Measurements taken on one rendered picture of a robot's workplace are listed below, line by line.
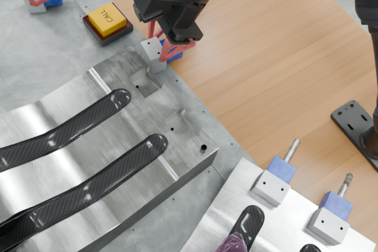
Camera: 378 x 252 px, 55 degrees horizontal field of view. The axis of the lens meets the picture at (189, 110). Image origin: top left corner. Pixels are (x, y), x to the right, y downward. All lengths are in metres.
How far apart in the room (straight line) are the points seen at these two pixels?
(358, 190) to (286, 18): 0.42
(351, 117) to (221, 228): 0.38
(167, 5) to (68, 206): 0.36
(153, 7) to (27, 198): 0.35
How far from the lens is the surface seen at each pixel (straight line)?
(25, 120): 0.67
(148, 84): 0.70
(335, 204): 0.68
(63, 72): 0.81
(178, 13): 0.66
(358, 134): 0.82
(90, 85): 0.68
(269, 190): 0.63
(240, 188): 0.65
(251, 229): 0.64
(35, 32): 0.88
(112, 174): 0.62
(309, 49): 0.90
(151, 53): 0.75
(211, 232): 0.61
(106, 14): 0.84
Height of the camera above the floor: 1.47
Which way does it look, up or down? 64 degrees down
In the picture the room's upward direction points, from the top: 10 degrees clockwise
